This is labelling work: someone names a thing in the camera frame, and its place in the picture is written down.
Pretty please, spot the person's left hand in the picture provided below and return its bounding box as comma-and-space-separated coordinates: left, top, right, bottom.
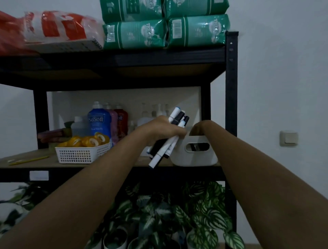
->
140, 115, 188, 147

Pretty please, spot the person's right hand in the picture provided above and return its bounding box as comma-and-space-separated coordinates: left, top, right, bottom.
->
189, 120, 215, 137

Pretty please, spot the white marker with dark tip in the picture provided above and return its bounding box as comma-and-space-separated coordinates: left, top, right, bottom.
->
164, 138, 179, 159

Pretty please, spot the white marker with blue cap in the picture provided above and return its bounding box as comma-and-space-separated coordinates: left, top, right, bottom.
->
168, 107, 181, 124

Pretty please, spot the white marker with black cap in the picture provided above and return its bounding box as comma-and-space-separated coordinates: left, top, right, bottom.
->
148, 116, 190, 169

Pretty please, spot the person's right forearm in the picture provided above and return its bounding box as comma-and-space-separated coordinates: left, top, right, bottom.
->
205, 121, 328, 249

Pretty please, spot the person's left forearm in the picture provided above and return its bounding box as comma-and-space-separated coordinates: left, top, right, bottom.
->
0, 125, 154, 249

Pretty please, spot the red detergent bottle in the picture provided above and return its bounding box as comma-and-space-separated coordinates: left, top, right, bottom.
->
114, 104, 128, 140

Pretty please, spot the pink detergent bottle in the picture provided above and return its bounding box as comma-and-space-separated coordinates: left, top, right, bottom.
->
104, 103, 119, 146

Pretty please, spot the black metal shelf rack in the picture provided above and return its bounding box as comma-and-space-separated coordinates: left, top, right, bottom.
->
0, 31, 239, 249

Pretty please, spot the blue detergent bottle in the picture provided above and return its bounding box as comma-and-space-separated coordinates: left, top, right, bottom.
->
87, 101, 112, 140

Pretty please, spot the green variegated plant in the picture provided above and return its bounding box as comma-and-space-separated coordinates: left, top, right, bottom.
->
177, 181, 246, 249
87, 195, 134, 249
123, 183, 187, 249

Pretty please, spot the white perforated basket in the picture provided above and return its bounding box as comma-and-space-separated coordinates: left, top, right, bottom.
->
55, 142, 113, 165

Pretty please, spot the translucent plastic jug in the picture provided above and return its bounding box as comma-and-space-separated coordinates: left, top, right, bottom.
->
71, 116, 89, 138

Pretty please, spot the green plastic packet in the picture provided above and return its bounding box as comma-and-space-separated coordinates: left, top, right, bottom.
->
163, 0, 230, 19
167, 14, 230, 48
99, 0, 164, 24
103, 19, 168, 50

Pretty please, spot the folded cloth stack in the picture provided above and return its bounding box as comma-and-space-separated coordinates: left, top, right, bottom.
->
37, 121, 75, 148

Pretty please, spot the spiral notebook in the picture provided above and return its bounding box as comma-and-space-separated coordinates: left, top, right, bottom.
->
26, 38, 103, 54

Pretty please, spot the white blank label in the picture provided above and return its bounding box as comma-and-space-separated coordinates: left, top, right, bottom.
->
29, 170, 49, 181

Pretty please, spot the yellow pencil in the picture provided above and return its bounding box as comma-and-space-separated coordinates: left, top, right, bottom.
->
9, 156, 50, 166

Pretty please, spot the red and white plastic packet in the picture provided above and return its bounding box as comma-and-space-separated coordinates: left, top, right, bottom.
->
23, 10, 104, 43

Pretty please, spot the dark green leafy plant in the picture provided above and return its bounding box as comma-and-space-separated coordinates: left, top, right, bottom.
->
0, 182, 52, 238

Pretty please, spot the red plastic bag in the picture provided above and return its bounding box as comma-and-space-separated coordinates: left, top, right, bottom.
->
0, 11, 39, 56

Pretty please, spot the white plastic bin with handle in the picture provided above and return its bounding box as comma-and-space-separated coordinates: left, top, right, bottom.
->
170, 126, 218, 167

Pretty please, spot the white wall socket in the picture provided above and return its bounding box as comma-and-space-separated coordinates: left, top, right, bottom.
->
279, 130, 298, 147

